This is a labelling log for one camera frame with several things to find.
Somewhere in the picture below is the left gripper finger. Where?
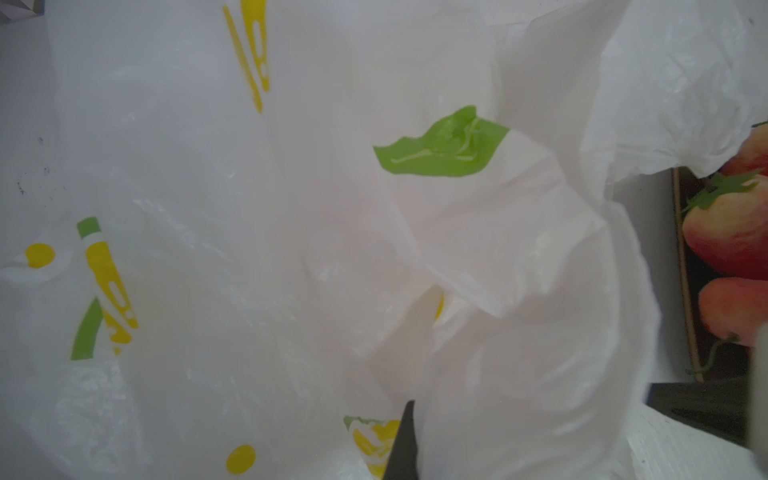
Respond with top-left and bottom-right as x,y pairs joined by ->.
382,400 -> 419,480

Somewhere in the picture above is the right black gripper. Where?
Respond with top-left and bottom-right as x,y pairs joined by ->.
645,323 -> 768,475

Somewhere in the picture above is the pink fake peach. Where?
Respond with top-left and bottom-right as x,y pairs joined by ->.
688,277 -> 767,375

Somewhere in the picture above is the fake strawberry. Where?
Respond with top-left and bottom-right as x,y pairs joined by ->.
720,122 -> 768,176
682,172 -> 767,280

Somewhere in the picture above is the white lemon print plastic bag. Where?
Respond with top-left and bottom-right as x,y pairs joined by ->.
1,1 -> 767,479

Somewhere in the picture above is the black square mat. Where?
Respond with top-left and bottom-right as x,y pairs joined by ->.
672,167 -> 750,382

